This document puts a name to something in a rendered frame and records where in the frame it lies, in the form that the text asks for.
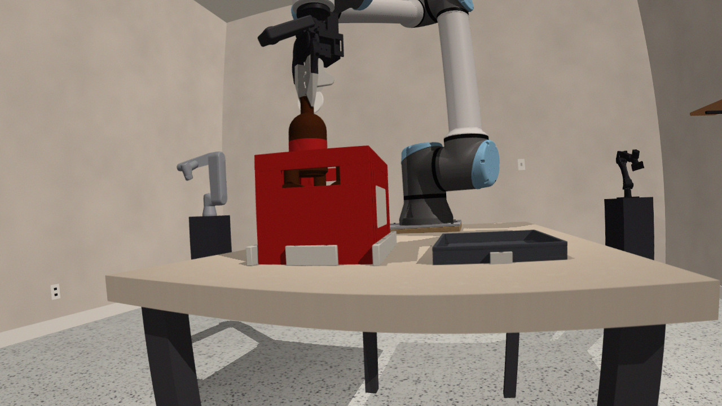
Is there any red box with cut-out openings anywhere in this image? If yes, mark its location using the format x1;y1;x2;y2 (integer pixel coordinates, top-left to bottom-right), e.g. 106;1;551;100
254;145;390;264

